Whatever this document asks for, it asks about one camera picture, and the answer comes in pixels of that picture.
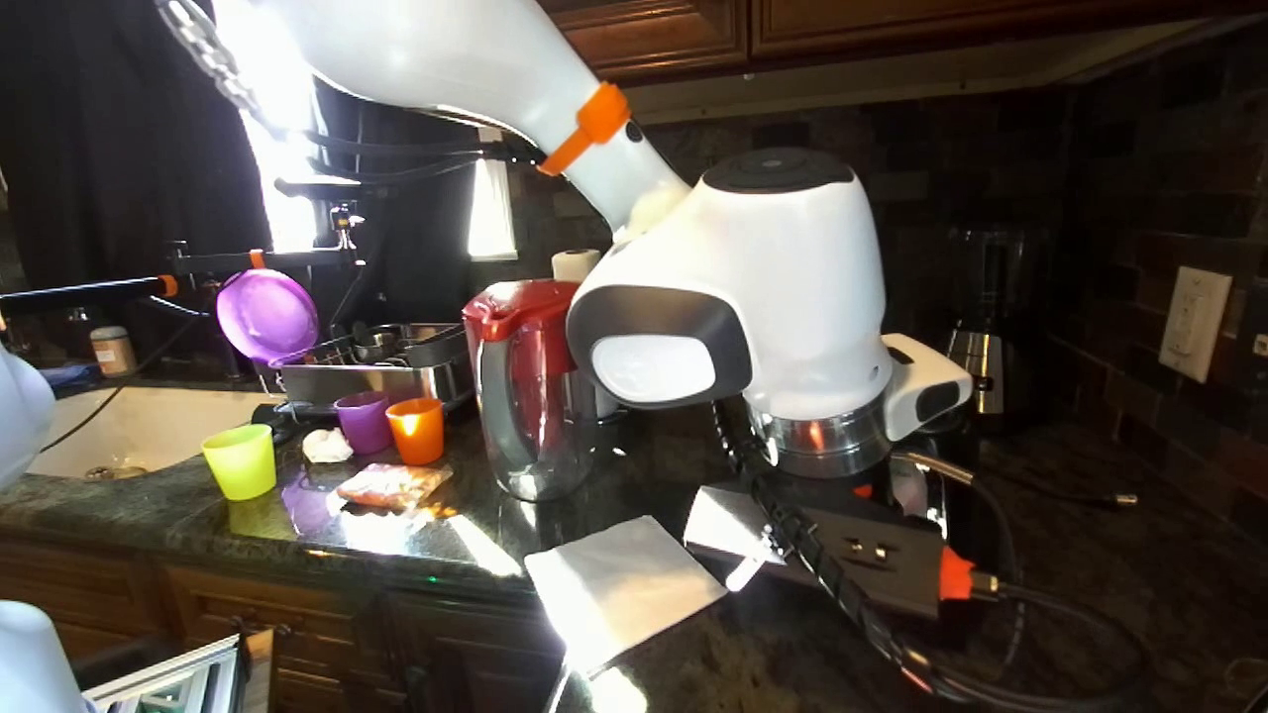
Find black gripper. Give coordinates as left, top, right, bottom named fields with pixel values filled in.
left=685, top=478, right=954, bottom=627

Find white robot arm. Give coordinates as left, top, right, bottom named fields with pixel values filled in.
left=260, top=0, right=990, bottom=612

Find grey paper sheet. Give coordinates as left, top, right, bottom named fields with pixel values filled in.
left=522, top=513, right=722, bottom=674

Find blender with steel base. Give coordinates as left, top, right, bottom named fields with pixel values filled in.
left=946, top=231, right=1030, bottom=422

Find red water filter pitcher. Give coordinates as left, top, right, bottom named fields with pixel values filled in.
left=463, top=278, right=615, bottom=500

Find orange plastic cup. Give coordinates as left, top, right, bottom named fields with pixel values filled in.
left=388, top=394, right=445, bottom=466

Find packaged food on counter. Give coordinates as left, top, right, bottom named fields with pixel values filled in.
left=338, top=463, right=452, bottom=512

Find purple plastic cup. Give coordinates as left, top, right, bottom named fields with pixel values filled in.
left=334, top=393, right=393, bottom=454

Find metal dish rack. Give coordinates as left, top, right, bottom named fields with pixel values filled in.
left=276, top=319, right=471, bottom=408

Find green plastic cup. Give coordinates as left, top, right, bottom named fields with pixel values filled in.
left=203, top=422, right=276, bottom=503

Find purple plastic plate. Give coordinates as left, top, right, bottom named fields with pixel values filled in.
left=215, top=269, right=320, bottom=365

